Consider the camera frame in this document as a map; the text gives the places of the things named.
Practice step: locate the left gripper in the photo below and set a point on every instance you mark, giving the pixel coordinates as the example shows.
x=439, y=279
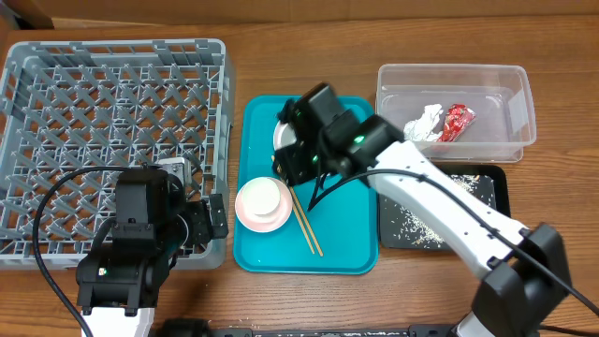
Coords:
x=217, y=215

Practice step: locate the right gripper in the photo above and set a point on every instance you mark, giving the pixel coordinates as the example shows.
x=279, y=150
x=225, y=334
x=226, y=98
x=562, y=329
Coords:
x=287, y=163

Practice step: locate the rice and food scraps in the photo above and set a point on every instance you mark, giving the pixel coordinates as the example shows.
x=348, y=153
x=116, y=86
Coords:
x=401, y=229

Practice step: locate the white paper cup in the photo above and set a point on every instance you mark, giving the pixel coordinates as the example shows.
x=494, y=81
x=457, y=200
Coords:
x=261, y=196

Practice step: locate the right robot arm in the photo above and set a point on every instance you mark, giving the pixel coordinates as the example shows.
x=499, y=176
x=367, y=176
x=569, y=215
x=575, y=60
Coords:
x=523, y=273

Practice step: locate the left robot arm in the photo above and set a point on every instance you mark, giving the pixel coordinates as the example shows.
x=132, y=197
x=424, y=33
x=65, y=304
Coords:
x=134, y=251

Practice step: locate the large white plate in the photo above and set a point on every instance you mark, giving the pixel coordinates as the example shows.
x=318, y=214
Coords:
x=283, y=136

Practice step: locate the wooden chopstick left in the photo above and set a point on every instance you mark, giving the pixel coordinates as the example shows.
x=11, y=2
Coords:
x=296, y=206

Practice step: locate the wooden chopstick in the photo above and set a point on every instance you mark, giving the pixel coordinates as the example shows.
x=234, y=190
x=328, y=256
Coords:
x=296, y=206
x=317, y=247

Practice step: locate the teal plastic tray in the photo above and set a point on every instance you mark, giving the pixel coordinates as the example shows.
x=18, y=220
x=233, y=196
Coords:
x=344, y=222

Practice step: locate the wooden chopstick right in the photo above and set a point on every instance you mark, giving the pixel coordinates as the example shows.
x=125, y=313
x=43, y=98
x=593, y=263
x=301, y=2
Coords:
x=317, y=247

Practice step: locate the black tray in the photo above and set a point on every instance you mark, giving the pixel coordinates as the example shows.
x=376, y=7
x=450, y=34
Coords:
x=495, y=172

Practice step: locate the crumpled white tissue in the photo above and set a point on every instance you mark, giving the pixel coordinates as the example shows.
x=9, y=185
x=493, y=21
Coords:
x=423, y=128

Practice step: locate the clear plastic bin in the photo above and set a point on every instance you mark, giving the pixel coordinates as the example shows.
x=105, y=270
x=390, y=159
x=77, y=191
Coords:
x=500, y=97

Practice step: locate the red snack wrapper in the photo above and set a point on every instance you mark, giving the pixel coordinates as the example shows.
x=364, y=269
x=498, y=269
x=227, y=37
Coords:
x=458, y=118

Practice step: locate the grey plastic dish rack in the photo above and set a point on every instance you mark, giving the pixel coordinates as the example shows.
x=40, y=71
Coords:
x=74, y=112

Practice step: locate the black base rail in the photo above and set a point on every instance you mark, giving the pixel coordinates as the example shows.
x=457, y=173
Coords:
x=187, y=327

